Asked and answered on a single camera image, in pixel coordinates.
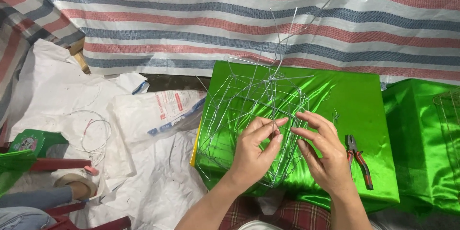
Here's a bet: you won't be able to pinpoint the red black handled pliers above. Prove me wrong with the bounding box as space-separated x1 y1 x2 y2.
344 134 374 191

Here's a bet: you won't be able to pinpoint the white woven plastic sheet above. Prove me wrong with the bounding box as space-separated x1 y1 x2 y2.
7 39 210 230

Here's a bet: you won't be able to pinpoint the thin loose wire coil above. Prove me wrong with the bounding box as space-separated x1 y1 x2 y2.
68 109 113 167

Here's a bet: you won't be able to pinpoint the large green satin covered box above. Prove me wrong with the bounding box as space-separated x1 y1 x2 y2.
190 60 400 213

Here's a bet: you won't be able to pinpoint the white printed woven sack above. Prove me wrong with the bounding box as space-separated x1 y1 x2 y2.
108 89 208 152

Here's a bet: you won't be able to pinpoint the person's plaid trousers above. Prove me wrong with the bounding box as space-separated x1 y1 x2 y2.
218 196 332 230

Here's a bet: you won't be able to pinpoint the person's left hand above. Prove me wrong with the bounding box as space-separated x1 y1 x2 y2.
229 116 290 192

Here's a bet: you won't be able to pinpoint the person's white shirt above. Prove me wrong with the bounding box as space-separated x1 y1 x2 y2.
237 220 285 230

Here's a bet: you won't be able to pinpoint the silver wire lantern frame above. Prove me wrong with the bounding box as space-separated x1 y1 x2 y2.
196 0 353 190

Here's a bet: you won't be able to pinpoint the wire mesh frame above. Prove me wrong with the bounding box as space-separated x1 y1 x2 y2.
433 88 460 189

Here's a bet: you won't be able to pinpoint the green plastic bag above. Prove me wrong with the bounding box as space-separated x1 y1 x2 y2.
0 149 38 197

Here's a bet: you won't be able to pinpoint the red plastic chair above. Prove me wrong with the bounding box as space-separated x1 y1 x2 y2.
40 201 132 230
0 120 92 173

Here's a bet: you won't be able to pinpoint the red blue striped tarpaulin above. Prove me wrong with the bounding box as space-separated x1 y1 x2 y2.
0 0 460 127

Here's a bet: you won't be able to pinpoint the wooden block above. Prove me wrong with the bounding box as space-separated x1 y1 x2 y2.
68 38 91 75

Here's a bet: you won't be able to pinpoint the person's right hand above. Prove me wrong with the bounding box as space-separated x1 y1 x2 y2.
290 111 355 195

